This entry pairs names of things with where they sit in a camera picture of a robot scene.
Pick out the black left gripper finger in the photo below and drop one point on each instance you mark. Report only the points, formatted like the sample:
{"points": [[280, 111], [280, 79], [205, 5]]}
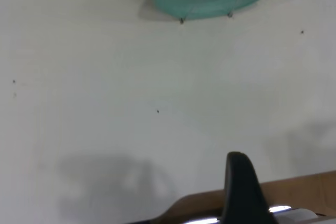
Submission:
{"points": [[241, 195]]}

